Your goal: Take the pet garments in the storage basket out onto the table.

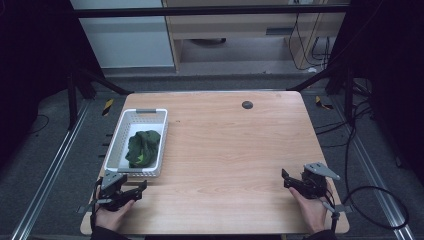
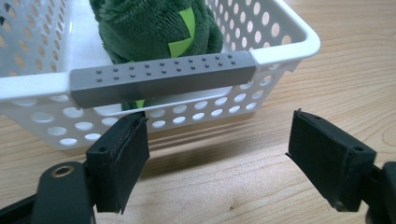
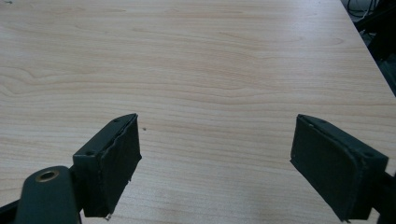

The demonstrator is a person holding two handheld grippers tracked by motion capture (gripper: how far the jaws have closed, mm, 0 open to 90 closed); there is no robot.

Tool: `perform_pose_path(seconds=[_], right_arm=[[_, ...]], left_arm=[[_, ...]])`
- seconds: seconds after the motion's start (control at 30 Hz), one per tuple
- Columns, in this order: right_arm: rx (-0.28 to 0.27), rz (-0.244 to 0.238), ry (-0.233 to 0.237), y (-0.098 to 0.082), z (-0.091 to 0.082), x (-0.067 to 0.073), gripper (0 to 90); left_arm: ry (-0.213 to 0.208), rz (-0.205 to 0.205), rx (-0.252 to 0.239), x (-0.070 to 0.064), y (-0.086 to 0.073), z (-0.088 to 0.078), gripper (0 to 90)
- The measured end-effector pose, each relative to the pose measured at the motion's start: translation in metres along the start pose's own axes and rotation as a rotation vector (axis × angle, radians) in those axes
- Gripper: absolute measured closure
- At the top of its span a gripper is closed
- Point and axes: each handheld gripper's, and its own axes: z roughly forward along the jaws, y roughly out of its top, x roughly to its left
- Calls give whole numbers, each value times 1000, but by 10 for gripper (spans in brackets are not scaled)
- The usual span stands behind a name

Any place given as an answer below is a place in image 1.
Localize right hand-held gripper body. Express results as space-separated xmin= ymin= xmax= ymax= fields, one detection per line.
xmin=300 ymin=161 xmax=353 ymax=214

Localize thin black floor cable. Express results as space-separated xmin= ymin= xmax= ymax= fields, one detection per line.
xmin=28 ymin=114 xmax=51 ymax=136

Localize black metal stand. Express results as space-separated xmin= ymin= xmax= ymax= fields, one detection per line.
xmin=285 ymin=61 xmax=356 ymax=126
xmin=65 ymin=64 xmax=135 ymax=132

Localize person's left hand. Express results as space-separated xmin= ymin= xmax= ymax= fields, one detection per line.
xmin=94 ymin=198 xmax=137 ymax=232

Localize black horizontal frame bar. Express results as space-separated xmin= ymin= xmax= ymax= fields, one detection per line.
xmin=70 ymin=4 xmax=352 ymax=19

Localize white plastic basket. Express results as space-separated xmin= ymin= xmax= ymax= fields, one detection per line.
xmin=104 ymin=108 xmax=169 ymax=178

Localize white cabinet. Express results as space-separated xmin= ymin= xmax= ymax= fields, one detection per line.
xmin=69 ymin=0 xmax=176 ymax=70

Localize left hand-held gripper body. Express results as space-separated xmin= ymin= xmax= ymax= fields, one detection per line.
xmin=77 ymin=169 xmax=135 ymax=215

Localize yellow black striped tape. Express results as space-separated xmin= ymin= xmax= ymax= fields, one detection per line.
xmin=101 ymin=98 xmax=115 ymax=117
xmin=314 ymin=95 xmax=334 ymax=111

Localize person's right hand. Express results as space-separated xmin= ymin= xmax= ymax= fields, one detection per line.
xmin=288 ymin=186 xmax=330 ymax=235

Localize dark curtain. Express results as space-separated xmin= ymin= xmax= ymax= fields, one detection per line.
xmin=0 ymin=0 xmax=104 ymax=171
xmin=324 ymin=0 xmax=424 ymax=186

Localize light wooden desk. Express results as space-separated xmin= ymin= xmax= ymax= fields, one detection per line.
xmin=161 ymin=0 xmax=351 ymax=73

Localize dark green leafy vegetable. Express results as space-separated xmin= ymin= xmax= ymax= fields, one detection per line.
xmin=124 ymin=129 xmax=163 ymax=169

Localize hand-held gripper cable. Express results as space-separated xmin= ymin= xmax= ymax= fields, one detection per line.
xmin=319 ymin=191 xmax=342 ymax=235
xmin=88 ymin=177 xmax=104 ymax=232

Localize long black looped floor cable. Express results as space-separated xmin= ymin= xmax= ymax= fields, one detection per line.
xmin=342 ymin=99 xmax=410 ymax=231

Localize right hand-held gripper cable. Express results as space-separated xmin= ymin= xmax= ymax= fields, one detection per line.
xmin=319 ymin=191 xmax=342 ymax=235

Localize black hanging desk cables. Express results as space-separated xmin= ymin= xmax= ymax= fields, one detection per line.
xmin=287 ymin=12 xmax=333 ymax=73

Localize left hand-held gripper cable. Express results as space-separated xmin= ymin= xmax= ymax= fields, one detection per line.
xmin=88 ymin=177 xmax=104 ymax=232

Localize metal floor rail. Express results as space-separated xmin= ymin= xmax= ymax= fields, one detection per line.
xmin=10 ymin=101 xmax=92 ymax=240
xmin=331 ymin=96 xmax=416 ymax=240

